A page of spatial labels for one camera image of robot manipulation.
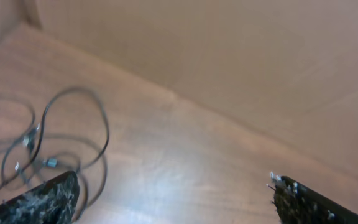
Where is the brown cardboard panel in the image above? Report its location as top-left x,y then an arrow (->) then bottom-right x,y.
0,0 -> 358,194

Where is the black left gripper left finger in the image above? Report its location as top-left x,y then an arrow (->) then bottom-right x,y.
0,171 -> 80,224

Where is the black USB cable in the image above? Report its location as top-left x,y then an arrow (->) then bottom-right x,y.
0,86 -> 111,222

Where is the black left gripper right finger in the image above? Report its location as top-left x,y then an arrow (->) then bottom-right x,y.
267,172 -> 358,224

